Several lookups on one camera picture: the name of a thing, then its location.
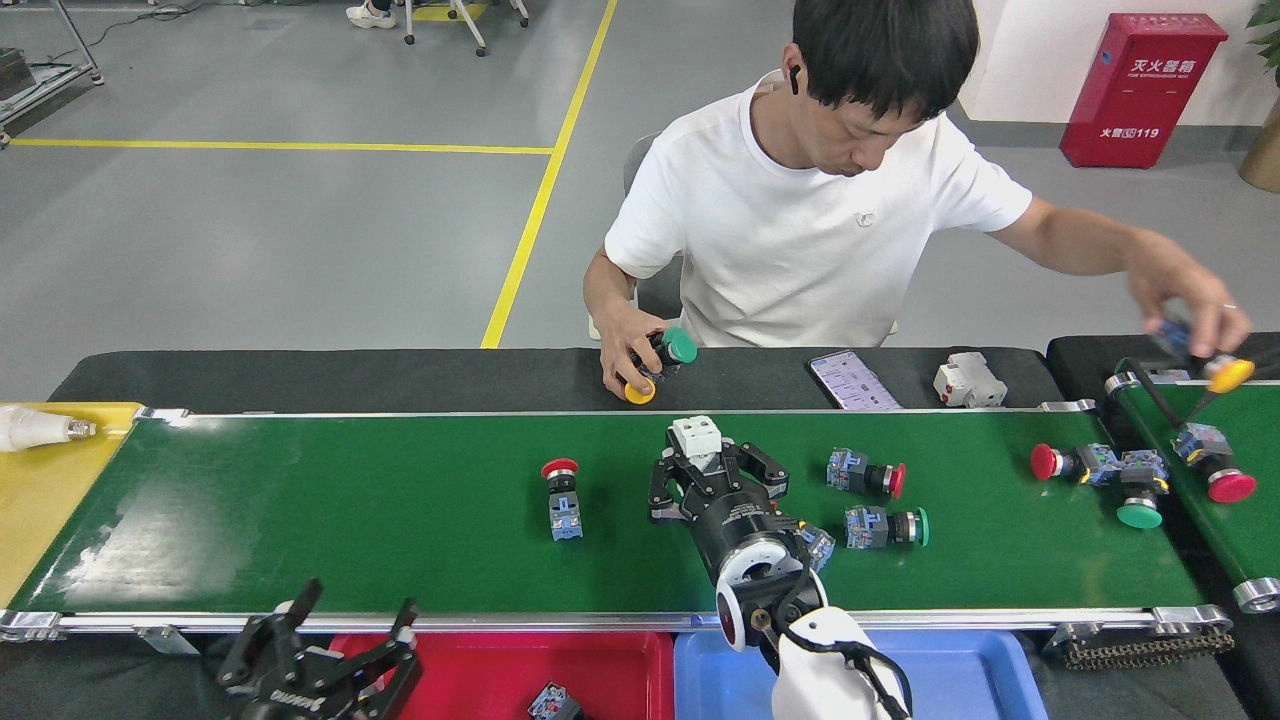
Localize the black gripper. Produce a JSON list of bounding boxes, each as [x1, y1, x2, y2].
[[648, 440, 796, 581], [215, 578, 423, 720]]

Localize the white circuit breaker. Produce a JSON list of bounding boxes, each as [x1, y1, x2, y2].
[[668, 415, 724, 473], [933, 351, 1009, 409]]

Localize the green mushroom push button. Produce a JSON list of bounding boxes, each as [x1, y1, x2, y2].
[[1116, 449, 1171, 530], [640, 327, 699, 386], [844, 505, 931, 550]]

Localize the blue grey push button switch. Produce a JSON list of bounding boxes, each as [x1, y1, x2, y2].
[[527, 683, 584, 720]]

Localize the red plastic tray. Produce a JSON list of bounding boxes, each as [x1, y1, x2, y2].
[[330, 630, 676, 720]]

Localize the green conveyor belt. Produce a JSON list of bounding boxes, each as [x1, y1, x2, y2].
[[0, 400, 1236, 646], [1105, 370, 1280, 613]]

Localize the blue plastic tray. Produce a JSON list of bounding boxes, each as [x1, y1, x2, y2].
[[673, 628, 1051, 720]]

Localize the yellow plastic tray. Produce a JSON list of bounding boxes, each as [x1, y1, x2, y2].
[[0, 400, 146, 606]]

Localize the person's right hand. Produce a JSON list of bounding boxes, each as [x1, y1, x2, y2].
[[598, 305, 669, 401]]

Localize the person's left hand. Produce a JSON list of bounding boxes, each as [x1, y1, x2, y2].
[[1125, 232, 1253, 363]]

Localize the smartphone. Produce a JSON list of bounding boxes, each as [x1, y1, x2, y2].
[[807, 349, 903, 411]]

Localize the grey office chair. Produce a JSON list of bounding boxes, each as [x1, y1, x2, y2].
[[588, 133, 899, 346]]

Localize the white light bulb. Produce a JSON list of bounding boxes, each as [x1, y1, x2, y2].
[[0, 404, 98, 453]]

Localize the red fire extinguisher cabinet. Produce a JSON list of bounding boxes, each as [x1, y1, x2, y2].
[[1058, 12, 1229, 169]]

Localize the metal rack cart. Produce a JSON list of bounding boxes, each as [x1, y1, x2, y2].
[[0, 0, 104, 131]]

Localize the potted plant in brass pot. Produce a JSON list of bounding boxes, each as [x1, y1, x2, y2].
[[1238, 0, 1280, 194]]

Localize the black cable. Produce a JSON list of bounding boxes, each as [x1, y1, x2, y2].
[[1113, 356, 1226, 429]]

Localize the conveyor drive chain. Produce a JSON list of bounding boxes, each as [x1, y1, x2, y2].
[[1060, 628, 1236, 671]]

